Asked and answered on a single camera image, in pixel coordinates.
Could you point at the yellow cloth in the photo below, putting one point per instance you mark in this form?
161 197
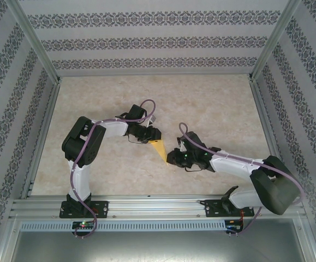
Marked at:
160 148

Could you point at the aluminium side rail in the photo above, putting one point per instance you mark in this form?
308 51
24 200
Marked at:
46 122
265 122

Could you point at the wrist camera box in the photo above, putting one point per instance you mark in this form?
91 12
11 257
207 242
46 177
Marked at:
181 144
153 119

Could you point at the long aluminium mounting rail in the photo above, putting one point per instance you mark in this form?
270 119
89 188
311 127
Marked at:
160 204

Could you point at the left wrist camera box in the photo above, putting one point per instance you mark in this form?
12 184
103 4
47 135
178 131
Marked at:
153 119

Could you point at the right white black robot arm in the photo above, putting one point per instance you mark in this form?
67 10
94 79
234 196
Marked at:
277 191

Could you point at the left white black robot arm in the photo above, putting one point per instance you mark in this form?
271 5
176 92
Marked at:
84 142

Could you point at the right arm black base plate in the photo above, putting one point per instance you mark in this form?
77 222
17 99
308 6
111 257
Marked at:
209 211

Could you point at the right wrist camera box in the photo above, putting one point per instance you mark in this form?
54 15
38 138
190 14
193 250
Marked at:
181 144

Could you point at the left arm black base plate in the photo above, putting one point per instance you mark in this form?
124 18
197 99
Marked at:
103 208

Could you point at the aluminium frame post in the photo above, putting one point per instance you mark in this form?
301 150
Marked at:
271 41
39 46

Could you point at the grey metal panel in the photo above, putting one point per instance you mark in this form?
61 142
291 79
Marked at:
157 248

